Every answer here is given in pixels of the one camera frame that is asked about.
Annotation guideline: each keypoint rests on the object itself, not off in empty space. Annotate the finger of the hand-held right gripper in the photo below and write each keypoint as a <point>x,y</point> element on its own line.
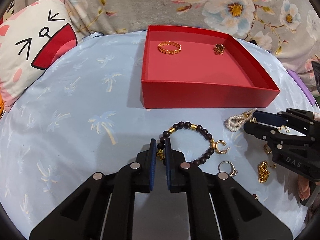
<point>260,131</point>
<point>267,118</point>

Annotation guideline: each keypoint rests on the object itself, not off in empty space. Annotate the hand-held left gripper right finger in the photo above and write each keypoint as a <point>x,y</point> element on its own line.
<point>168,166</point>

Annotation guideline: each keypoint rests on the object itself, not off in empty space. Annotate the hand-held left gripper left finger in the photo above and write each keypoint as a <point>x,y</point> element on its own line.
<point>152,166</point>

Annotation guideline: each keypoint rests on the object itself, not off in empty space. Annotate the red cardboard box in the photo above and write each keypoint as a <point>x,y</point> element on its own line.
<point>200,70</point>

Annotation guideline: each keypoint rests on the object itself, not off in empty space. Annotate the small gold hoop earring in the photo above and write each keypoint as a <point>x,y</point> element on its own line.
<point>268,150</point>

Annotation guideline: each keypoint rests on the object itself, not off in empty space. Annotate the pink floral cloth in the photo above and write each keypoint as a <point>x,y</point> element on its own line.
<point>305,190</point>

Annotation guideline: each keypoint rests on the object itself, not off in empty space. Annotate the gold C-shaped ear cuff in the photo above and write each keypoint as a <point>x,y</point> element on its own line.
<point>220,150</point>

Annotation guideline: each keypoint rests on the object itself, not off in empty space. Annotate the purple plastic object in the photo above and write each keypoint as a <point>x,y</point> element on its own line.
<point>301,86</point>

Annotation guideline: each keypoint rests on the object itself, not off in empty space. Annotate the black object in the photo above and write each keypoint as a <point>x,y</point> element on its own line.
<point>316,77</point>

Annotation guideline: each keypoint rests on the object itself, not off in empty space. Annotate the blue palm-print sheet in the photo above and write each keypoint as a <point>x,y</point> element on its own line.
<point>75,110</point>

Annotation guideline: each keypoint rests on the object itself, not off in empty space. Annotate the grey floral blanket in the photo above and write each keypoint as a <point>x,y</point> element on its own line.
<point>140,2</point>

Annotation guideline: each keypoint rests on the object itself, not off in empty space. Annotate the cartoon face pillow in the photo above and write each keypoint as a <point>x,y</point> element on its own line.
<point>27,45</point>

